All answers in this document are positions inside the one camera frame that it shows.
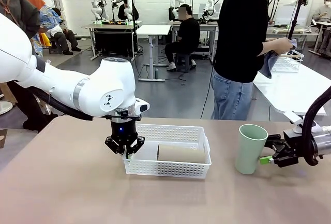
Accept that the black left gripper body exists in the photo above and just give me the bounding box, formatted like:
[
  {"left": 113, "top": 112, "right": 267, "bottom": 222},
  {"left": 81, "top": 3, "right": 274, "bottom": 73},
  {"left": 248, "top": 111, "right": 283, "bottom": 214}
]
[{"left": 110, "top": 120, "right": 138, "bottom": 146}]

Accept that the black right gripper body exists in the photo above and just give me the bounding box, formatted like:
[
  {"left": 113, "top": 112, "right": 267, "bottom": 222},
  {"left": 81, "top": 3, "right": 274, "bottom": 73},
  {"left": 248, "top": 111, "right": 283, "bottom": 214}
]
[{"left": 283, "top": 128, "right": 312, "bottom": 160}]

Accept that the pale green cup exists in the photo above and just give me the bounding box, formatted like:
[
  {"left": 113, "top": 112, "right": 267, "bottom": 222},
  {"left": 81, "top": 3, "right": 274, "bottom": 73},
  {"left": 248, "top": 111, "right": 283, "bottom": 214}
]
[{"left": 234, "top": 124, "right": 269, "bottom": 175}]

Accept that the white perforated plastic basket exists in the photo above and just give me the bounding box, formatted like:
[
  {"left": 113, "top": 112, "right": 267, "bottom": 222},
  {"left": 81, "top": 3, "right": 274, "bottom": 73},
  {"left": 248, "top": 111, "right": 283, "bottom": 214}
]
[{"left": 122, "top": 124, "right": 212, "bottom": 181}]

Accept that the brown paper cup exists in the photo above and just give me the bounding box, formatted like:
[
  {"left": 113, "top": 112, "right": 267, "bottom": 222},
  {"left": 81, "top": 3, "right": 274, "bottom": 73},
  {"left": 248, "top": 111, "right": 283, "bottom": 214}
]
[{"left": 156, "top": 143, "right": 207, "bottom": 164}]

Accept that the blue towel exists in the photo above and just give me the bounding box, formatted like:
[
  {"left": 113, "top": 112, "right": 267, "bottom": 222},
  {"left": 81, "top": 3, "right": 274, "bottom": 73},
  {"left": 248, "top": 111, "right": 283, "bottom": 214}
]
[{"left": 258, "top": 39, "right": 298, "bottom": 79}]

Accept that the person's right forearm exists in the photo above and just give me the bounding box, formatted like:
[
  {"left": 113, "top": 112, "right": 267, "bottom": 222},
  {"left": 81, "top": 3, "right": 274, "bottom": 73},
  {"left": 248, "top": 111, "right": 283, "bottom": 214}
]
[{"left": 255, "top": 40, "right": 279, "bottom": 57}]

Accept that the person's right hand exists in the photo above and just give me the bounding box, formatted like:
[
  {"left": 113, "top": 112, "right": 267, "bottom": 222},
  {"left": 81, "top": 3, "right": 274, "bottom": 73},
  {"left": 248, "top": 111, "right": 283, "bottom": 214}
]
[{"left": 273, "top": 38, "right": 294, "bottom": 54}]

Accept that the grey stool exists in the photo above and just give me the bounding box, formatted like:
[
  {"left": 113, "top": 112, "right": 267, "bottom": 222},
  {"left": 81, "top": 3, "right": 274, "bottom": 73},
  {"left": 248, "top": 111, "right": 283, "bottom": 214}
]
[{"left": 175, "top": 52, "right": 193, "bottom": 73}]

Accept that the white height-adjustable desk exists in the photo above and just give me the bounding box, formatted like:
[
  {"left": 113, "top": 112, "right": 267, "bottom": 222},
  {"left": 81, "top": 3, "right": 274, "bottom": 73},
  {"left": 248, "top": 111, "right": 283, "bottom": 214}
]
[{"left": 136, "top": 24, "right": 171, "bottom": 82}]

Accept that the grey table with black underside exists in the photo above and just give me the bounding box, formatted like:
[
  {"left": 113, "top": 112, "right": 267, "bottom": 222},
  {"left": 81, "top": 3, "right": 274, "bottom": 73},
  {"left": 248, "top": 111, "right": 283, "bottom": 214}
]
[{"left": 82, "top": 23, "right": 143, "bottom": 62}]

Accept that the long grey background table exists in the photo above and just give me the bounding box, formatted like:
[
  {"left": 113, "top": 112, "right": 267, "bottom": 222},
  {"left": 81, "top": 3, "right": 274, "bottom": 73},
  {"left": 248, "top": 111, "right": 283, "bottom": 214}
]
[{"left": 266, "top": 26, "right": 320, "bottom": 51}]

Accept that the brown board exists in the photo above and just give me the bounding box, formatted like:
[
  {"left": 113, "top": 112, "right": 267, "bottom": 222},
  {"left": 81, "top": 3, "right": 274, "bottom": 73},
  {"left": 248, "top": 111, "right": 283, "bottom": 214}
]
[{"left": 0, "top": 128, "right": 8, "bottom": 149}]

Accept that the seated person in dark trousers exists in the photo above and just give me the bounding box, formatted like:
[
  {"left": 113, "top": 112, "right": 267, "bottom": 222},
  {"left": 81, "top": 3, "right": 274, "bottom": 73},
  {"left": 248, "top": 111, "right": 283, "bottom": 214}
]
[{"left": 50, "top": 7, "right": 82, "bottom": 56}]

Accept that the white round fan base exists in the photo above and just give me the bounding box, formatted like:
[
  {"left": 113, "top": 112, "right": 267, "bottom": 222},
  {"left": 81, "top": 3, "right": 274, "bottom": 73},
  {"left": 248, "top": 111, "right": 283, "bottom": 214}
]
[{"left": 0, "top": 101, "right": 13, "bottom": 116}]

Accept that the seated person in black clothes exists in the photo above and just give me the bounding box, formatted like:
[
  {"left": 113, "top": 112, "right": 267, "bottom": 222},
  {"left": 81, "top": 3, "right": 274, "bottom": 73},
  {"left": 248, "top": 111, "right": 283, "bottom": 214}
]
[{"left": 164, "top": 4, "right": 200, "bottom": 72}]

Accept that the background operator in black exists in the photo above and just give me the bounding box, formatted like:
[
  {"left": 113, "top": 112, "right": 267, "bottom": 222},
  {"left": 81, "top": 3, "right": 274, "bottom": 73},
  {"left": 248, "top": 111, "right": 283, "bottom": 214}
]
[{"left": 117, "top": 0, "right": 140, "bottom": 22}]

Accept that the person in black shirt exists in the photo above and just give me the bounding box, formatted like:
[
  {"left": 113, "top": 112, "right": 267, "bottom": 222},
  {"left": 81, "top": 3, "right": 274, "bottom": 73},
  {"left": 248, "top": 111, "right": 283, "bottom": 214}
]
[{"left": 210, "top": 0, "right": 279, "bottom": 121}]

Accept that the grey background work table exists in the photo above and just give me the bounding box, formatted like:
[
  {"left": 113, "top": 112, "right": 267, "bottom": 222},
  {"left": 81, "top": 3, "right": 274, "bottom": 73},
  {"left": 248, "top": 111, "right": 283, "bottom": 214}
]
[{"left": 170, "top": 21, "right": 219, "bottom": 56}]

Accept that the blue patterned shirt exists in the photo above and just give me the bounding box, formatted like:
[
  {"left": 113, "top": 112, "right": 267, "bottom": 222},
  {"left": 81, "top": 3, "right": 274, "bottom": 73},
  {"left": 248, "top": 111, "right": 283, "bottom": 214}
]
[{"left": 31, "top": 4, "right": 63, "bottom": 59}]

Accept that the person in grey-green vest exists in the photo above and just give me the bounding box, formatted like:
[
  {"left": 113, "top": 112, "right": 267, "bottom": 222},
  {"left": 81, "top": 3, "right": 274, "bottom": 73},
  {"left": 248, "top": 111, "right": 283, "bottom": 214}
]
[{"left": 0, "top": 0, "right": 59, "bottom": 133}]

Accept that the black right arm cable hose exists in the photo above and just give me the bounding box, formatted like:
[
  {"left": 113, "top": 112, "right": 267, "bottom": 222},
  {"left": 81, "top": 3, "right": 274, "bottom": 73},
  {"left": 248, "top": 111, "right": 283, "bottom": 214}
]
[{"left": 301, "top": 85, "right": 331, "bottom": 167}]

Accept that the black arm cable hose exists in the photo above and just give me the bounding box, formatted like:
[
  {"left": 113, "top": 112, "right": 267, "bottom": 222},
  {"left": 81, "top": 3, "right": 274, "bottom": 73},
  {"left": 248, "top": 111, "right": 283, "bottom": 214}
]
[
  {"left": 301, "top": 85, "right": 331, "bottom": 167},
  {"left": 25, "top": 86, "right": 94, "bottom": 121}
]

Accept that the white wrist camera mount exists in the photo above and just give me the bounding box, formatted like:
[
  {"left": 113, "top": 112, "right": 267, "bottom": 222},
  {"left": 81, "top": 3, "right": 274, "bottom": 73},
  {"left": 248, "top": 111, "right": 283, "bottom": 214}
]
[{"left": 283, "top": 110, "right": 304, "bottom": 134}]

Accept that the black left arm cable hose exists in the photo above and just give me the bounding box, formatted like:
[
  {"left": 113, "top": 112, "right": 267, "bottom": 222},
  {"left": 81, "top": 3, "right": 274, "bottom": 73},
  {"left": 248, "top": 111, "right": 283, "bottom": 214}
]
[{"left": 25, "top": 86, "right": 94, "bottom": 121}]

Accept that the white wire dish rack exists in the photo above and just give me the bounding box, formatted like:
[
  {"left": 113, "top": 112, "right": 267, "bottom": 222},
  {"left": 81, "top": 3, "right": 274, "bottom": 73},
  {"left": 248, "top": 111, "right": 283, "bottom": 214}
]
[{"left": 270, "top": 50, "right": 305, "bottom": 73}]

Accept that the black hanging cable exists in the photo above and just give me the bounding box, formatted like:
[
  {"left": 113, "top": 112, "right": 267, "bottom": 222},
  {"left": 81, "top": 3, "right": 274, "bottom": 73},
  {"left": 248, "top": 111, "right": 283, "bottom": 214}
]
[{"left": 200, "top": 61, "right": 217, "bottom": 120}]

